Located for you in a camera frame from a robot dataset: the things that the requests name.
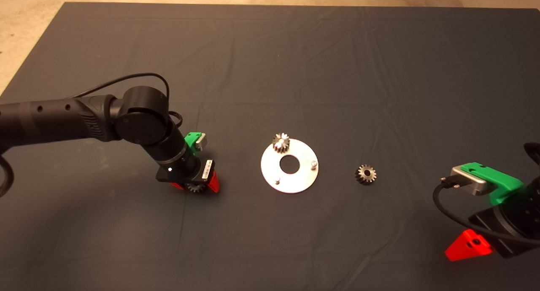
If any dark grey table cloth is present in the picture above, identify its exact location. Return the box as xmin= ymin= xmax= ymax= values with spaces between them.
xmin=0 ymin=2 xmax=540 ymax=291

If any round metal carrier plate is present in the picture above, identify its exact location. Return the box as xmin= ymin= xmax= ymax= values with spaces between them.
xmin=260 ymin=138 xmax=319 ymax=194

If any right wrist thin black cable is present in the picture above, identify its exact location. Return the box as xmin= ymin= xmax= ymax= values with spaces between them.
xmin=432 ymin=177 xmax=540 ymax=246

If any wrist thin black cable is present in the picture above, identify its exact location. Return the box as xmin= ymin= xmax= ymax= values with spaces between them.
xmin=432 ymin=177 xmax=540 ymax=246
xmin=72 ymin=73 xmax=184 ymax=129

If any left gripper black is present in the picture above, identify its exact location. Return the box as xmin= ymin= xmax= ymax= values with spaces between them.
xmin=156 ymin=158 xmax=221 ymax=194

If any right wrist green camera mount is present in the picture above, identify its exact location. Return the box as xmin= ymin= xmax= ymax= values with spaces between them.
xmin=461 ymin=162 xmax=524 ymax=205

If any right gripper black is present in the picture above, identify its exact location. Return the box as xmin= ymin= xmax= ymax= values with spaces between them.
xmin=445 ymin=207 xmax=540 ymax=262

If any left wrist thin black cable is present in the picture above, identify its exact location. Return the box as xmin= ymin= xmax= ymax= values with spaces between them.
xmin=72 ymin=73 xmax=184 ymax=129

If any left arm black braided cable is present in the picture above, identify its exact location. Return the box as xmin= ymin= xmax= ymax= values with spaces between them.
xmin=0 ymin=155 xmax=14 ymax=198

